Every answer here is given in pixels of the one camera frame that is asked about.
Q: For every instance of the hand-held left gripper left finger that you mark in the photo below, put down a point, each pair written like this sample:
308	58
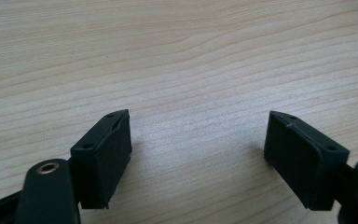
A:
101	163

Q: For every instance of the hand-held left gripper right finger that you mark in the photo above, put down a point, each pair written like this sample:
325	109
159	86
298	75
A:
304	165

